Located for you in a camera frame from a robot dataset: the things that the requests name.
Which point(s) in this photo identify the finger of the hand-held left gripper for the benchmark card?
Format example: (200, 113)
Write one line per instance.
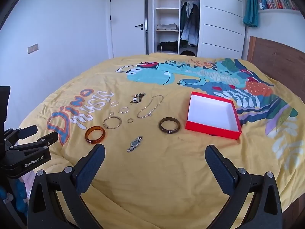
(47, 142)
(23, 132)

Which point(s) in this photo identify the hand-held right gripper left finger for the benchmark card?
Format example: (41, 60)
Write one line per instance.
(91, 169)

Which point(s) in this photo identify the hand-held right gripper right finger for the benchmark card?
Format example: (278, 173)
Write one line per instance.
(220, 169)

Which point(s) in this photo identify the red cardboard box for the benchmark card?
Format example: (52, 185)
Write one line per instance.
(209, 114)

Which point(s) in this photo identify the twisted silver hoop earring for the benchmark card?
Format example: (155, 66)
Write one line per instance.
(111, 104)
(120, 111)

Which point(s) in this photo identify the dark brown bangle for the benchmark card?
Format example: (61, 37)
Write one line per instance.
(160, 126)

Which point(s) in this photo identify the person's left hand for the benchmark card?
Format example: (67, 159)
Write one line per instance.
(20, 195)

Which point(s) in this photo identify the amber bangle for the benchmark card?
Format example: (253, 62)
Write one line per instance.
(87, 137)

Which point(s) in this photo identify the thin gold bangle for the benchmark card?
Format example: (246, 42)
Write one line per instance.
(104, 123)

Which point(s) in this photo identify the silver wristwatch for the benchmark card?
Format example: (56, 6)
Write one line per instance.
(134, 143)

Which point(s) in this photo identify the yellow dinosaur printed blanket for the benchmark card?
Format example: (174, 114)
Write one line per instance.
(166, 171)

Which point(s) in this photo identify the wooden headboard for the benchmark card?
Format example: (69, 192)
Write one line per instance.
(278, 59)

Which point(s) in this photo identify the folded dark clothes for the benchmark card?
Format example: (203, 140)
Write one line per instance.
(168, 46)

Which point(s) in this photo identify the white door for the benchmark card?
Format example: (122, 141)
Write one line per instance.
(126, 16)

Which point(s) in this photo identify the hanging jacket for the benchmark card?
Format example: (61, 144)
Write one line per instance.
(189, 23)

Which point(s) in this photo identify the folded beige clothes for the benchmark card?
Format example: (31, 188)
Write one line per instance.
(166, 26)

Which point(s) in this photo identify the white wardrobe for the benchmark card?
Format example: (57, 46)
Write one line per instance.
(221, 16)

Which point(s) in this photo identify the teal curtain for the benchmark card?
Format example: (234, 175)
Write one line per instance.
(250, 4)

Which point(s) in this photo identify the wall switch plate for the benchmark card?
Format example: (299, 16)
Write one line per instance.
(32, 48)

